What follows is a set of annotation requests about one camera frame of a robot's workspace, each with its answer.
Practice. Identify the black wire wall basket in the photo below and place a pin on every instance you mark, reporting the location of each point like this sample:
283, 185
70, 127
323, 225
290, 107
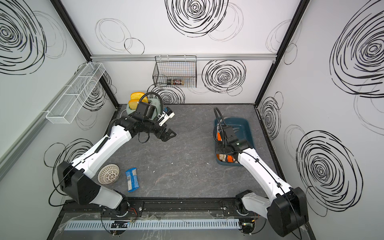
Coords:
175, 71

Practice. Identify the white slotted cable duct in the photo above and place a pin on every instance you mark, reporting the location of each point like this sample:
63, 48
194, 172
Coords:
116, 225

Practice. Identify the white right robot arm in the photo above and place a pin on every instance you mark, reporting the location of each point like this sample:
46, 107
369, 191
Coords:
272, 185

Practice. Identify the teal plastic storage box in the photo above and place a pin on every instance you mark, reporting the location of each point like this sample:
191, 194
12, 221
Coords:
242, 130

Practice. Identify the blue snack packet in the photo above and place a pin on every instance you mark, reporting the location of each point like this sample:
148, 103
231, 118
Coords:
132, 179

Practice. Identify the wooden handle sickle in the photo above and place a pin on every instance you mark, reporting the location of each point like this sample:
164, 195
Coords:
223, 158

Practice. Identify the white plastic strainer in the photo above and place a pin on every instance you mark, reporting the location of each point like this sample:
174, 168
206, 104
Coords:
108, 174

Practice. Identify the yellow toast slice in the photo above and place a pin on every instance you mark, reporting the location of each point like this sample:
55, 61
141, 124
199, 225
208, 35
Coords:
133, 104
138, 96

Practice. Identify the white wire wall shelf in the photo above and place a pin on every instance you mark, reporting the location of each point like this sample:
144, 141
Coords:
76, 93

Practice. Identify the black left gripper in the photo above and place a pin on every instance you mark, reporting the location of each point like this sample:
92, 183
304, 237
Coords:
166, 137

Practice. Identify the mint green toaster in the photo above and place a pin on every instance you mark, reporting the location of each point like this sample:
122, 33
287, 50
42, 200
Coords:
153, 101

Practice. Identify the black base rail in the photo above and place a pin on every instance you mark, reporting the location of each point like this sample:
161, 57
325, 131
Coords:
186, 205

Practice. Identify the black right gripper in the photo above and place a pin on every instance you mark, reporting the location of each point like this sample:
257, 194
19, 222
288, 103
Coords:
218, 148

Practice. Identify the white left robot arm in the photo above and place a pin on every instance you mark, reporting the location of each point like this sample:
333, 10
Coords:
75, 178

